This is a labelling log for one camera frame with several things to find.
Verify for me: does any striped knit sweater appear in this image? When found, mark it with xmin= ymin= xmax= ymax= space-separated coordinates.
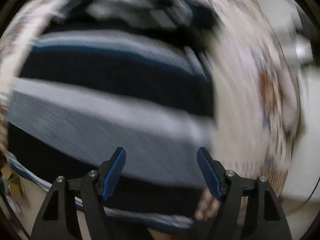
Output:
xmin=1 ymin=0 xmax=217 ymax=231

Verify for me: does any cardboard box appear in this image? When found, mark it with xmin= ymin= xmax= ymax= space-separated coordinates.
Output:
xmin=1 ymin=164 xmax=24 ymax=200

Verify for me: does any floral bed blanket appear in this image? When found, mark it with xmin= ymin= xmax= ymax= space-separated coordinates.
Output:
xmin=0 ymin=0 xmax=304 ymax=221

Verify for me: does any white bed headboard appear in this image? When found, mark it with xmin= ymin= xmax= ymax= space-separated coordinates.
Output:
xmin=257 ymin=0 xmax=319 ymax=202

